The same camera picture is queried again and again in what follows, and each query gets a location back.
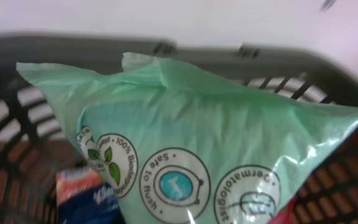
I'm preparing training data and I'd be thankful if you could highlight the teal tissue pocket pack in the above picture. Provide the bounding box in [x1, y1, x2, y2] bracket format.
[16, 53, 358, 223]

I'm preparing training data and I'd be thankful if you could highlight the Kleenex tissue multipack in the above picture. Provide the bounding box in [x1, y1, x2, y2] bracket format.
[56, 167, 125, 224]

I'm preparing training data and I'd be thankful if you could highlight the grey plastic lattice basket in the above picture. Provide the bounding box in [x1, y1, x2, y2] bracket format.
[0, 34, 358, 223]

